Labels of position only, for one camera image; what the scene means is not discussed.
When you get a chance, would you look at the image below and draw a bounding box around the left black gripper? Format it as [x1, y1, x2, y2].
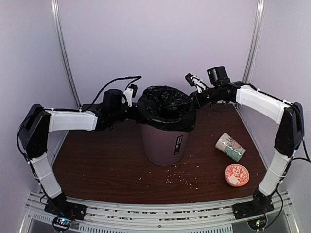
[111, 102, 143, 122]

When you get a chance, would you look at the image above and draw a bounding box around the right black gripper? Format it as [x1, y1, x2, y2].
[185, 85, 222, 109]

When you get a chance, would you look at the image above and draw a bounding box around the black plastic trash bag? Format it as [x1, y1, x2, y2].
[137, 86, 196, 132]

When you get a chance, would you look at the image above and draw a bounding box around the floral ceramic mug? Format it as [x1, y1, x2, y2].
[215, 133, 246, 162]

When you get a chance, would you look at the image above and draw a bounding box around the mauve plastic trash bin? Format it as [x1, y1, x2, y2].
[141, 124, 189, 166]

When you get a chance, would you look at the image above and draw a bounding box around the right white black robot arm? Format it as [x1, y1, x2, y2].
[185, 66, 305, 215]

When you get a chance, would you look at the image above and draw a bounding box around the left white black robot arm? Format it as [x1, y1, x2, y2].
[17, 84, 137, 216]

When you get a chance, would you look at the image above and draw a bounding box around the orange patterned ceramic bowl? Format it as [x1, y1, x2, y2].
[225, 164, 250, 187]

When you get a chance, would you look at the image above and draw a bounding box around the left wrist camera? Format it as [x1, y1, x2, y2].
[122, 84, 138, 107]

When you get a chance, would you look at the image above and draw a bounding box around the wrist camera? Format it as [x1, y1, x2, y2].
[122, 84, 138, 107]
[185, 73, 209, 94]

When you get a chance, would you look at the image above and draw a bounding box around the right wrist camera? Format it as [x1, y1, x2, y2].
[185, 73, 209, 94]

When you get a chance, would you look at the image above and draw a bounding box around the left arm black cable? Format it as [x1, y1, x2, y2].
[16, 75, 142, 156]

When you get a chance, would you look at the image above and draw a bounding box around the right aluminium frame post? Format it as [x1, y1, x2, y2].
[242, 0, 265, 83]

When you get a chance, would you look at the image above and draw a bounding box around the aluminium frame post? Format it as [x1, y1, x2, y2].
[242, 0, 265, 83]
[51, 0, 81, 108]

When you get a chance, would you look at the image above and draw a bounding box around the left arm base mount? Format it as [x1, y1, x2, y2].
[44, 198, 87, 232]

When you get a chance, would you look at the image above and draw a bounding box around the left aluminium frame post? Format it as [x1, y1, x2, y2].
[51, 0, 81, 108]

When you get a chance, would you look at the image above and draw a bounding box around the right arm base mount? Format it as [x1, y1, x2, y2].
[232, 201, 274, 232]

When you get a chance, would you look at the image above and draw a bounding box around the aluminium front rail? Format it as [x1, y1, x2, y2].
[17, 192, 300, 233]

